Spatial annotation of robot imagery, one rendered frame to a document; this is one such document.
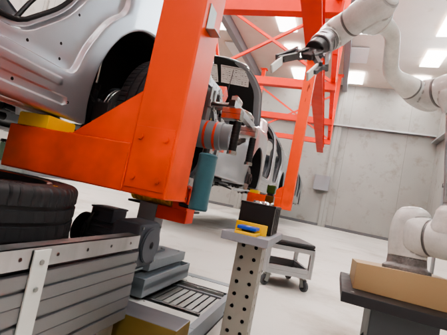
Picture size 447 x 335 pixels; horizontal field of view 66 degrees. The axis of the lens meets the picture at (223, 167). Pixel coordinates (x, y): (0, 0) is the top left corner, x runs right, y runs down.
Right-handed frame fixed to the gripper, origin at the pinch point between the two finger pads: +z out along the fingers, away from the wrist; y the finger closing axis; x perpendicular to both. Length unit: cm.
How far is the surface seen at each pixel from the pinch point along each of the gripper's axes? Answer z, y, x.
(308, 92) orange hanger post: -325, -167, 224
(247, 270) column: 41, 5, 62
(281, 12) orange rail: -336, -218, 115
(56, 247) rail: 86, -9, 3
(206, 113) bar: -7, -52, 37
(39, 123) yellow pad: 59, -69, 6
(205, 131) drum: 2, -46, 39
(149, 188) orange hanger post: 54, -18, 17
